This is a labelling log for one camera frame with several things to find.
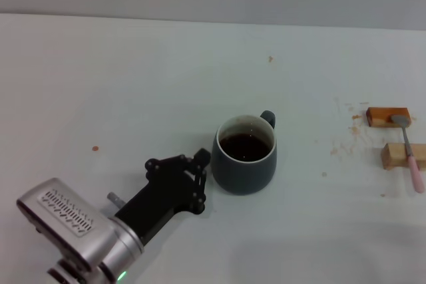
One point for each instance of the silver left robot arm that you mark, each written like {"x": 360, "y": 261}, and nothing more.
{"x": 123, "y": 244}

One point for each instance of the dark brown wooden block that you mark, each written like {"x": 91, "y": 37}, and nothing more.
{"x": 379, "y": 117}

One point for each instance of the dark coffee liquid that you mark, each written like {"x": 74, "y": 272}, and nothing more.
{"x": 244, "y": 147}

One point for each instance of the grey ceramic cup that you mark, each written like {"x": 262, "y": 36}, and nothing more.
{"x": 243, "y": 176}

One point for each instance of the light wooden block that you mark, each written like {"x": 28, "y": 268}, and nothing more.
{"x": 394, "y": 156}

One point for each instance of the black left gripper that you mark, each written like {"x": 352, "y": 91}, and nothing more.
{"x": 159, "y": 194}

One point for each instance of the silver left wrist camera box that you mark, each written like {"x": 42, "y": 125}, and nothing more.
{"x": 63, "y": 217}

